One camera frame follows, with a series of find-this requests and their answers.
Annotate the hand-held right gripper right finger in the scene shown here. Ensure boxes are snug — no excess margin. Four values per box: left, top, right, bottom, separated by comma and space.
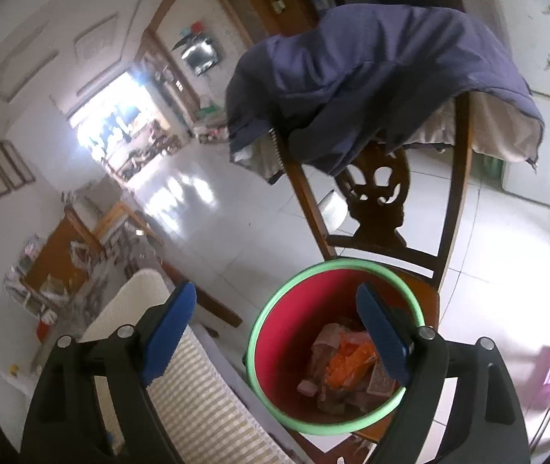
356, 283, 531, 464

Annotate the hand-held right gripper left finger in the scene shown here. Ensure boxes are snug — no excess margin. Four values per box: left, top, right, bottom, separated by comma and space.
20, 281, 197, 464

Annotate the red bucket with green rim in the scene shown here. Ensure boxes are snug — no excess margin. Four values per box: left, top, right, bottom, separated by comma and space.
243, 258, 425, 436

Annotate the orange plastic wrapper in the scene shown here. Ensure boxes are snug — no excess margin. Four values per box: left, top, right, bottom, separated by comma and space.
326, 338, 378, 388

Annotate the striped table cloth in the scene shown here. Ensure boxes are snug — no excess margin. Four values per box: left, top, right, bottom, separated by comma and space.
79, 268, 296, 464

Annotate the carved wooden chair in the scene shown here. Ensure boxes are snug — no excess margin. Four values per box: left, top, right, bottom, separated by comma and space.
272, 92, 474, 464

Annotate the white plastic container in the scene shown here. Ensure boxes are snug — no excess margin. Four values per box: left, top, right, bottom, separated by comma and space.
318, 191, 349, 231

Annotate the wooden side cabinet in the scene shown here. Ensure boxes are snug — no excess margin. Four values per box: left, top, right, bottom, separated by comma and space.
18, 203, 108, 321

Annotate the green crate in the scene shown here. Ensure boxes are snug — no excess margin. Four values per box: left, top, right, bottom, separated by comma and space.
477, 154, 506, 190

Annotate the navy blue jacket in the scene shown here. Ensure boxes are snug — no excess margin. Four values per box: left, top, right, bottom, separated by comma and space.
225, 4, 545, 185

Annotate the wooden display cabinet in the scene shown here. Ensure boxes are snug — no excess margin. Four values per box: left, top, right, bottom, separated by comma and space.
143, 0, 336, 129

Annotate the wooden sofa frame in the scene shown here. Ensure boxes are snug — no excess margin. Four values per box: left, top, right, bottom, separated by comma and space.
94, 200, 245, 329

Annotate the wall-mounted television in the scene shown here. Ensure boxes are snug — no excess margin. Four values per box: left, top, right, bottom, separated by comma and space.
173, 34, 222, 77

